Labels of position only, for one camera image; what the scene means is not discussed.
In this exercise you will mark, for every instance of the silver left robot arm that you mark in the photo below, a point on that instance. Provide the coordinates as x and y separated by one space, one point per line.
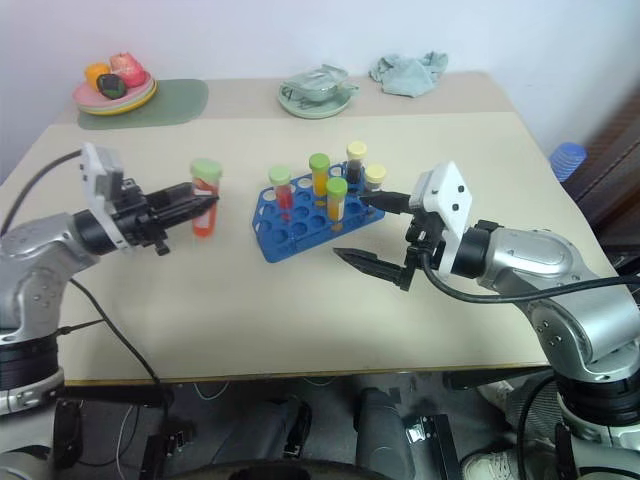
35 270

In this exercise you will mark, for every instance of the orange tube green cap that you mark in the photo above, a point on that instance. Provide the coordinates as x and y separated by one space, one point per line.
336 202

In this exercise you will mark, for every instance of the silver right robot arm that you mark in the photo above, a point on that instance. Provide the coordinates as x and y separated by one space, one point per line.
550 280

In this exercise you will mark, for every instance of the dark tube pale-yellow cap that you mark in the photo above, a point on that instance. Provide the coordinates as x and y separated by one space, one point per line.
356 165

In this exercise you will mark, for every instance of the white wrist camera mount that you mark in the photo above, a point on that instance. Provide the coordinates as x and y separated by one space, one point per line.
97 170
447 200

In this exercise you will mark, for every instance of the brown tube tan cap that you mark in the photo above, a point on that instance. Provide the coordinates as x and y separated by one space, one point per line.
375 177

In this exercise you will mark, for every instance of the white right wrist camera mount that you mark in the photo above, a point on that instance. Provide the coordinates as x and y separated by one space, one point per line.
447 200

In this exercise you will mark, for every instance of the crumpled green towel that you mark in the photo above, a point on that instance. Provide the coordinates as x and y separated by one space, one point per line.
405 77

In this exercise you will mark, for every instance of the yellow tube green cap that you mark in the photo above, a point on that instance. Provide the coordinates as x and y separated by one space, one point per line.
319 177

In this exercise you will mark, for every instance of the orange toy pepper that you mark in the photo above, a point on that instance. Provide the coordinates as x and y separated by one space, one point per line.
96 72

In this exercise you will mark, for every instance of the pale green plate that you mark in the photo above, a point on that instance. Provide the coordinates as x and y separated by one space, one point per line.
312 111

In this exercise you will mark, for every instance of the red toy apple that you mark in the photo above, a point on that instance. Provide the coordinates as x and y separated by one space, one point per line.
127 67

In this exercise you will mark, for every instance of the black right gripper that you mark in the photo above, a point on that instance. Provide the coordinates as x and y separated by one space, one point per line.
425 235

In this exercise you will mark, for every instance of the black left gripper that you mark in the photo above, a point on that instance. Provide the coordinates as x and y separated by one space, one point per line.
132 220

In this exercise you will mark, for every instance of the pink-red tube green cap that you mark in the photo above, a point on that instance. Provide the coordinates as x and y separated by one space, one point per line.
206 175

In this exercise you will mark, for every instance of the green placemat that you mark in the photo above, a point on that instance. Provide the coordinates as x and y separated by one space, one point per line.
177 102

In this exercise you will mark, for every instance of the dark toy avocado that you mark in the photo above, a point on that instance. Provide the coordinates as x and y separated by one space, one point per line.
111 85

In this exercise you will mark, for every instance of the blue test tube rack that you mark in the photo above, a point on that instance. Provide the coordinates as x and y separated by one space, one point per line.
300 235

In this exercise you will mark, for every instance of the dark furniture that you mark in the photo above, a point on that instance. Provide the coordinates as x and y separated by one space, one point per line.
617 175

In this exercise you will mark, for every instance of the pink plate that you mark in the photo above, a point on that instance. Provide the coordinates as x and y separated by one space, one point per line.
87 95

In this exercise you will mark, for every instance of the blue ribbed plastic stack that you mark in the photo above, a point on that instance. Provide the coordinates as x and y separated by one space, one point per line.
568 160

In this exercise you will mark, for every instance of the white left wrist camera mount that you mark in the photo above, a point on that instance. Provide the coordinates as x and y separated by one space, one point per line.
97 170

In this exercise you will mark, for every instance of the black metal bracket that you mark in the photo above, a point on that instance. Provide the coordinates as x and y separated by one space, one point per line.
435 445
167 450

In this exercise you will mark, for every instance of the light green stacked plate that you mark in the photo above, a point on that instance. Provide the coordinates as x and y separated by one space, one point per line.
142 95

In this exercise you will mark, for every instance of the white sneaker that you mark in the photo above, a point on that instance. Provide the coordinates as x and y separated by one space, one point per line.
497 397
492 465

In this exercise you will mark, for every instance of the red tube light-green cap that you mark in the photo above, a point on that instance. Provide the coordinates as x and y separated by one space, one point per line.
284 197

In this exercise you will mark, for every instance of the yellow plate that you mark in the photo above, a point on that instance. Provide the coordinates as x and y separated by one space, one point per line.
120 109

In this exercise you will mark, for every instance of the clear plastic pouch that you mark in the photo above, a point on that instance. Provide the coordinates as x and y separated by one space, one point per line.
315 82

